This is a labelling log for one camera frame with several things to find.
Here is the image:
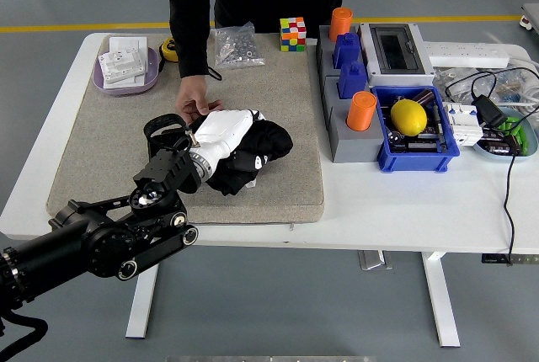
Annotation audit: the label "blue plastic bin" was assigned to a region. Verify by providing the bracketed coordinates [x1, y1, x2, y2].
[370, 85, 462, 174]

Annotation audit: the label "black rag with white print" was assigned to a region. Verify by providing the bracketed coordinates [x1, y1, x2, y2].
[205, 119, 295, 197]

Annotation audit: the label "thin white switch plate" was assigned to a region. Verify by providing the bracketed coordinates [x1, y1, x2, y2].
[103, 70, 147, 89]

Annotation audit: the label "white power strip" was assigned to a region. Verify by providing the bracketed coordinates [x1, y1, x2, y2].
[423, 41, 511, 70]

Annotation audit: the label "person's right hand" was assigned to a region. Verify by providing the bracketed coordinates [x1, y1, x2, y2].
[173, 75, 226, 125]

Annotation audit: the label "yellow tape measure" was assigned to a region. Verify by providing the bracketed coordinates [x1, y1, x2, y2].
[158, 37, 176, 61]

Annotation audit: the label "orange cylinder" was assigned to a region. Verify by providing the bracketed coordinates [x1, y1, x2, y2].
[345, 91, 379, 132]
[328, 7, 354, 43]

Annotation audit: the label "grey socket block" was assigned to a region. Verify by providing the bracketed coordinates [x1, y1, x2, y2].
[323, 75, 385, 164]
[315, 24, 368, 78]

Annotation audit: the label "dark capacitors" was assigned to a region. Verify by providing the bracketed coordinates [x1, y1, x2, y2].
[481, 127, 523, 157]

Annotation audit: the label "white cart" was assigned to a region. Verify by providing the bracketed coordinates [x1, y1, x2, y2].
[520, 3, 539, 37]

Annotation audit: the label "white table leg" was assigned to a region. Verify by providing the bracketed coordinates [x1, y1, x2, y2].
[420, 251, 462, 349]
[125, 263, 163, 340]

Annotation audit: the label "blue plastic block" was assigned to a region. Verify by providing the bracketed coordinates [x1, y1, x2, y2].
[339, 61, 370, 100]
[333, 32, 363, 71]

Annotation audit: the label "black power cord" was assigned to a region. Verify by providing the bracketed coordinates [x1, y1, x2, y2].
[445, 67, 539, 267]

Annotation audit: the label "black table control panel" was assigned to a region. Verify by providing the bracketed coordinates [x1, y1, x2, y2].
[481, 253, 539, 267]

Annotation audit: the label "brown capacitor cylinder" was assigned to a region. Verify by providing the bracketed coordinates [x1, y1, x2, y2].
[412, 88, 437, 107]

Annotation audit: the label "white circuit breaker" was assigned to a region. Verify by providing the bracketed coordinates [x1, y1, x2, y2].
[441, 102, 485, 147]

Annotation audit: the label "purple tray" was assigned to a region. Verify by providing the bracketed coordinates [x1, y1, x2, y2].
[92, 45, 162, 97]

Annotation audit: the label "black component board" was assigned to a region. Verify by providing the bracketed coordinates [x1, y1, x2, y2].
[392, 128, 448, 154]

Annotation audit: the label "large white switch plate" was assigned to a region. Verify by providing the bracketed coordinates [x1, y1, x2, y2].
[109, 35, 150, 76]

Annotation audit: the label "white socket plate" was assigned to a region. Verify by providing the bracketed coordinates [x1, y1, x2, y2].
[98, 49, 148, 80]

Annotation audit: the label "clear bag of metal nuts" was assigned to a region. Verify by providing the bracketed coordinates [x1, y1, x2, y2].
[209, 21, 267, 71]

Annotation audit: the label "clear bag of small parts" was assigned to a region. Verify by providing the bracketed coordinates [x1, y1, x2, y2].
[433, 66, 528, 104]

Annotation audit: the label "yellow lemon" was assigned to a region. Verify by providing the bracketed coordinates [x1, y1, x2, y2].
[390, 98, 429, 136]

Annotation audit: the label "black power adapter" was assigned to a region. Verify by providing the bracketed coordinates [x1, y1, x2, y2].
[471, 95, 509, 129]

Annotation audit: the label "white cable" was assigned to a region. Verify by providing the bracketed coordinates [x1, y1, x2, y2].
[506, 47, 539, 113]

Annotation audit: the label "green plastic pieces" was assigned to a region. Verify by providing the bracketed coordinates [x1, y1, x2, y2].
[498, 116, 531, 155]

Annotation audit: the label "grey-brown mat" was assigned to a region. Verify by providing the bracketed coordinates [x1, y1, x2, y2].
[45, 32, 326, 226]

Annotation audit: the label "light blue dish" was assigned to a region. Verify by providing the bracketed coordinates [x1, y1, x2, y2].
[472, 107, 539, 164]

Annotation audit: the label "colourful puzzle cube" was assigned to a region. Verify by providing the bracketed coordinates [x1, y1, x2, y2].
[280, 16, 307, 53]

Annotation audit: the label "white distribution box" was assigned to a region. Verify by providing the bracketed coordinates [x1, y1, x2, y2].
[357, 22, 437, 88]

